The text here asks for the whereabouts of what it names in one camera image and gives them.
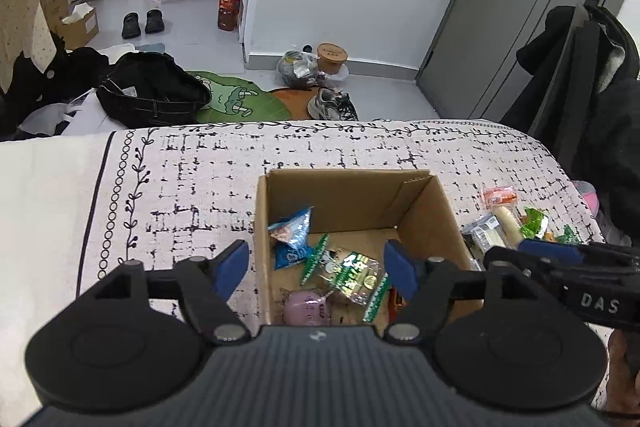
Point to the grey sneakers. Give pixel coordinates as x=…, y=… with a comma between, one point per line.
x=332, y=104

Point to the clear white snack packet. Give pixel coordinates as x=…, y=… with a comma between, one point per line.
x=484, y=232

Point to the wooden lid container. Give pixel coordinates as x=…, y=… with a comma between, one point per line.
x=332, y=57

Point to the black slipper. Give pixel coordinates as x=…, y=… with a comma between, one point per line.
x=155, y=22
x=132, y=26

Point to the black bag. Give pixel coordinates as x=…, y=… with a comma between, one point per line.
x=150, y=89

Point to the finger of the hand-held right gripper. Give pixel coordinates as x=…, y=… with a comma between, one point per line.
x=520, y=259
x=547, y=248

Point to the orange floor mat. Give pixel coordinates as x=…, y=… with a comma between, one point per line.
x=295, y=99

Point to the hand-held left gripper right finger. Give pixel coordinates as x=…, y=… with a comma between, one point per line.
x=400, y=269

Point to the spotted cream cloth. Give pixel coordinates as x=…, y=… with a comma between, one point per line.
x=22, y=22

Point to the green and white snack packet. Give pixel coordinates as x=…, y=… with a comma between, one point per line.
x=350, y=272

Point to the cardboard box with white paper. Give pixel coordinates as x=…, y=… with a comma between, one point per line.
x=77, y=24

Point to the cream cake packet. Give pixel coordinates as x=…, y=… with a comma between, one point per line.
x=509, y=227

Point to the black clothes pile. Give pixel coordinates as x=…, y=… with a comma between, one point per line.
x=55, y=77

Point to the pink snack packet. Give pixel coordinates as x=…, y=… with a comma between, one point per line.
x=307, y=307

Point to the pink plush toy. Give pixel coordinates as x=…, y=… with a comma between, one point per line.
x=590, y=197

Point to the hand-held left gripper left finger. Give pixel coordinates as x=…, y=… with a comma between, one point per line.
x=235, y=263

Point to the person's right hand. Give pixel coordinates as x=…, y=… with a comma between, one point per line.
x=622, y=372

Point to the clear plastic bag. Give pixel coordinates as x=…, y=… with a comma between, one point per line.
x=297, y=68

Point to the green frog floor mat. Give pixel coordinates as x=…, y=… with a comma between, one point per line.
x=240, y=99

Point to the clear plastic container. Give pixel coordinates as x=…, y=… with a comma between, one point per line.
x=340, y=78

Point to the red snack packet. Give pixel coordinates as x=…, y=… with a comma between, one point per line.
x=396, y=299

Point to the cooking oil bottle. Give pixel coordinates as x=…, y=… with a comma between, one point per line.
x=229, y=7

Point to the orange snack packet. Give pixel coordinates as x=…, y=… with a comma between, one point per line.
x=499, y=196

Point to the black coat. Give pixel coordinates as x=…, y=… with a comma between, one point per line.
x=600, y=117

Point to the brown cardboard box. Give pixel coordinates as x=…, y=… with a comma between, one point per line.
x=420, y=212

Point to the small green snack packet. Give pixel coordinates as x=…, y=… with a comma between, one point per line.
x=567, y=236

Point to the plain white cloth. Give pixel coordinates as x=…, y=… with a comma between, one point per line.
x=40, y=232

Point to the blue snack packet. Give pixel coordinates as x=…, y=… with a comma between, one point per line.
x=292, y=237

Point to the black patterned white blanket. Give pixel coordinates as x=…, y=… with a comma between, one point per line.
x=200, y=187

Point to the grey door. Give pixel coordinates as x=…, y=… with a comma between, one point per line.
x=500, y=17

